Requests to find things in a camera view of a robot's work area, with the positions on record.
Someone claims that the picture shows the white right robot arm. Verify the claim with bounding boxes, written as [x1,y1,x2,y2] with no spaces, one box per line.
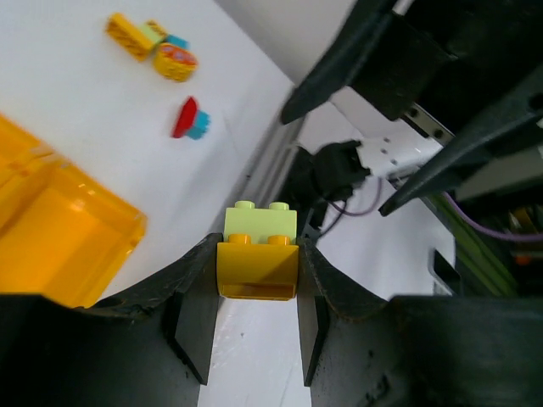
[280,1,542,297]

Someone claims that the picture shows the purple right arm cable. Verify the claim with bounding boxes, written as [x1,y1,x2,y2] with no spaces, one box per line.
[326,176,543,243]

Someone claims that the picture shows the red curved lego brick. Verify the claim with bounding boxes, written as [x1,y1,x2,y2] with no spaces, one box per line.
[171,97,198,138]

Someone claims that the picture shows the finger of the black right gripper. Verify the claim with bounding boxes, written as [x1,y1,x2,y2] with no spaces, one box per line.
[280,1,454,124]
[379,101,542,216]

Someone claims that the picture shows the yellow long lego brick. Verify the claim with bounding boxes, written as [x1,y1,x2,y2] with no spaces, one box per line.
[105,13,153,62]

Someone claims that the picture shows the yellow divided plastic bin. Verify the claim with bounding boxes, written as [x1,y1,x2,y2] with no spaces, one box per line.
[1,117,147,308]

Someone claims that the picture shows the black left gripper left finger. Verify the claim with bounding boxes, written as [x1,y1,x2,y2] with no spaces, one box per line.
[1,233,222,406]

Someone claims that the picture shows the teal small lego brick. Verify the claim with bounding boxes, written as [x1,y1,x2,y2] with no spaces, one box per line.
[186,110,210,140]

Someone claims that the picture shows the yellow round orange-print lego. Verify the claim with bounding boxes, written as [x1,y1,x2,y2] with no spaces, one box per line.
[153,42,199,82]

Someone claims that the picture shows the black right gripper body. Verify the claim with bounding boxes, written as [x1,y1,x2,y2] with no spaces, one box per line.
[392,1,542,132]

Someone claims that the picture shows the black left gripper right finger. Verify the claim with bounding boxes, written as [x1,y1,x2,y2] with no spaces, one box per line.
[297,238,542,406]

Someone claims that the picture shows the pale green lego brick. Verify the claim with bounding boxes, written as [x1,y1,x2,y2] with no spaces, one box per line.
[138,20,168,46]
[223,201,297,244]

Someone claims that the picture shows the teal sloped lego brick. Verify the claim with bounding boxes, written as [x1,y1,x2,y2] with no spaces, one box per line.
[165,35,189,50]

